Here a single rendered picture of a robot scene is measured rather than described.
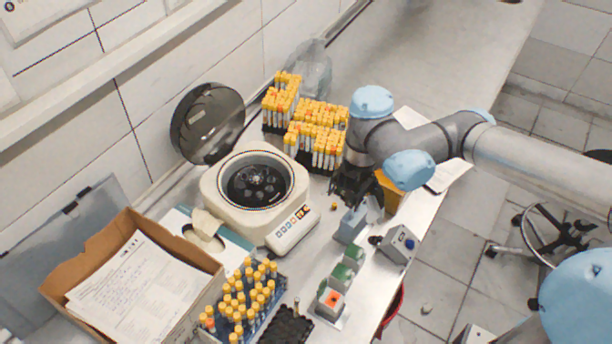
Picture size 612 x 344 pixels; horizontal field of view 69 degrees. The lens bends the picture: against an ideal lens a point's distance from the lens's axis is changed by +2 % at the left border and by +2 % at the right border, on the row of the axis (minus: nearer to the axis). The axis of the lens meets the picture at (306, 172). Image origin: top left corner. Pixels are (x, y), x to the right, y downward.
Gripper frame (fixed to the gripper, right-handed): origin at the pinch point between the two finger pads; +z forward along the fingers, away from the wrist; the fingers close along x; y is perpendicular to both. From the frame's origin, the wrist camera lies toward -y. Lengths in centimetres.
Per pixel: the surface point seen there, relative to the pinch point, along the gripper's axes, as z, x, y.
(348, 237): 10.3, 1.1, 2.0
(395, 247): 7.9, 12.4, -1.2
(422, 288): 103, 20, -50
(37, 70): -36, -48, 34
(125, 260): 9, -36, 40
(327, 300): 7.5, 7.0, 20.1
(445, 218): 103, 12, -93
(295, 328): 12.7, 4.1, 27.5
